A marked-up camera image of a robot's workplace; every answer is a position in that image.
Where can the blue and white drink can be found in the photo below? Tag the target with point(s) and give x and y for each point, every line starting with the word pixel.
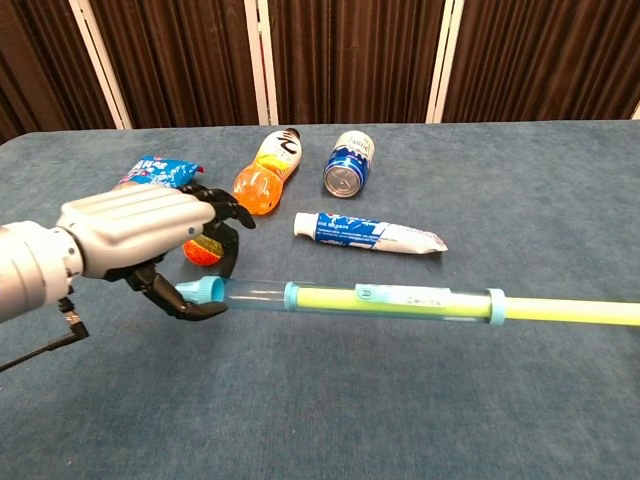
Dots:
pixel 350 165

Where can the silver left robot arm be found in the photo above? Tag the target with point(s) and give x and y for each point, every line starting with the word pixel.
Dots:
pixel 30 270

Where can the blue potato chips bag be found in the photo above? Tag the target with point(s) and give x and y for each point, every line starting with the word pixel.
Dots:
pixel 160 170

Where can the blue table cloth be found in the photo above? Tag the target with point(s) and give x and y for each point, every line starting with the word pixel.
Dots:
pixel 300 390

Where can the brown pleated screen panel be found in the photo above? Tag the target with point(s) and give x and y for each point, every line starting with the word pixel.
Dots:
pixel 175 60
pixel 35 65
pixel 355 60
pixel 545 60

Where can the orange and green ball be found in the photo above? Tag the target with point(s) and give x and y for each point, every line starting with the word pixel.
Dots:
pixel 200 252

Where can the white and blue toothpaste tube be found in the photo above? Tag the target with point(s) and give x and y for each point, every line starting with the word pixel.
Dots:
pixel 360 234

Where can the clear syringe barrel blue tip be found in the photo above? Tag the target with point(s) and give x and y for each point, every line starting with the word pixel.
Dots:
pixel 255 296

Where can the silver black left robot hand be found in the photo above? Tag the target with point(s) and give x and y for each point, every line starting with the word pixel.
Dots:
pixel 135 225

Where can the orange drink plastic bottle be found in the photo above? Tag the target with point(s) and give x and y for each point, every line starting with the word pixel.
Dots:
pixel 270 165

